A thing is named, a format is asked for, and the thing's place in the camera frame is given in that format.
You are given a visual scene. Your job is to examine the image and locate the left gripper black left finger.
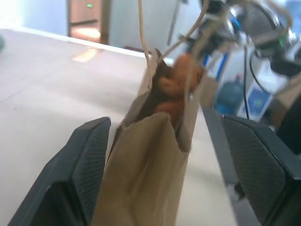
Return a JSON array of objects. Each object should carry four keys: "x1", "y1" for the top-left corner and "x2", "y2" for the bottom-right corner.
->
[{"x1": 7, "y1": 116, "x2": 112, "y2": 226}]

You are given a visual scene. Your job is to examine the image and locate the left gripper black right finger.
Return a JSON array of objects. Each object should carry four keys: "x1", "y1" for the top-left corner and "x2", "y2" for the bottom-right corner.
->
[{"x1": 221, "y1": 115, "x2": 301, "y2": 226}]

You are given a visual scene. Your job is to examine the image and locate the brown paper bag with handles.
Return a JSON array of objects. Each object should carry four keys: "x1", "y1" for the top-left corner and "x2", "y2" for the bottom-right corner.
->
[{"x1": 90, "y1": 0, "x2": 233, "y2": 226}]

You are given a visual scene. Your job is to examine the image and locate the brown teddy bear toy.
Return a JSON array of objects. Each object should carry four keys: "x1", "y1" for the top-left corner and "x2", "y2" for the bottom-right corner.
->
[{"x1": 152, "y1": 53, "x2": 205, "y2": 124}]

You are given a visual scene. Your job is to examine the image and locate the blue water jug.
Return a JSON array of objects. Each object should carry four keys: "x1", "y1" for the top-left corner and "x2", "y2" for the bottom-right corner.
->
[{"x1": 215, "y1": 74, "x2": 245, "y2": 116}]

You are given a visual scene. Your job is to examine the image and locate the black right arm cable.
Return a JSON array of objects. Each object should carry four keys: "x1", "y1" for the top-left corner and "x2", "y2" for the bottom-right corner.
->
[{"x1": 243, "y1": 43, "x2": 264, "y2": 120}]

